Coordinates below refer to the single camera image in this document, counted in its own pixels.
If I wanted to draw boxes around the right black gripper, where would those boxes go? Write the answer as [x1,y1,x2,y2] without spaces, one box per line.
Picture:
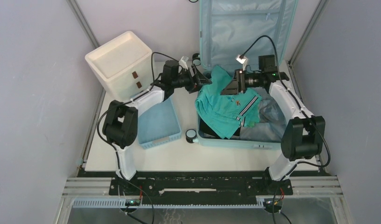
[220,68,264,95]

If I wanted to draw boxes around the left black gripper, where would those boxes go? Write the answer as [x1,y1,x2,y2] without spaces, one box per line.
[172,64,212,94]

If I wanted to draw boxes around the teal garment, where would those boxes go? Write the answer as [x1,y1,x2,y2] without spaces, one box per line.
[195,66,262,139]

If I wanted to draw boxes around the light blue hard-shell suitcase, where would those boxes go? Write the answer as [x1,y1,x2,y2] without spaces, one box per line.
[197,0,297,150]

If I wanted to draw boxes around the light blue perforated plastic basket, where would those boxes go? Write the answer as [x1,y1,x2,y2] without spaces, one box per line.
[137,98,182,149]

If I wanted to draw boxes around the white three-drawer storage cabinet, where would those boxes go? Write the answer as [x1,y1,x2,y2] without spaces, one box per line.
[85,31,154,101]

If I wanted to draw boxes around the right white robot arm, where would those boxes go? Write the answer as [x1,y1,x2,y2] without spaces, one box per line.
[220,55,326,194]

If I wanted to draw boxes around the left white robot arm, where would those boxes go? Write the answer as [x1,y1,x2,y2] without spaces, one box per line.
[97,60,212,195]

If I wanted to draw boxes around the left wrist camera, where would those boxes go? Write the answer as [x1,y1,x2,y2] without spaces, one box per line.
[178,56,189,70]

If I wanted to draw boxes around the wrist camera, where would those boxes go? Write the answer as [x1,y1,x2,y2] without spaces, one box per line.
[236,55,248,70]
[178,56,189,70]

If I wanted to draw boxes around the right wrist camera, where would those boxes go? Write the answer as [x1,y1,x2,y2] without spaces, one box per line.
[236,55,248,70]

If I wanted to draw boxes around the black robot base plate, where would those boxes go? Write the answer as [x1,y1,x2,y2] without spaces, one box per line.
[109,171,293,206]

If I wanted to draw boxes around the aluminium frame rails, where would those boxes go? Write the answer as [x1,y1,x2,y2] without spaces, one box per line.
[56,171,353,224]

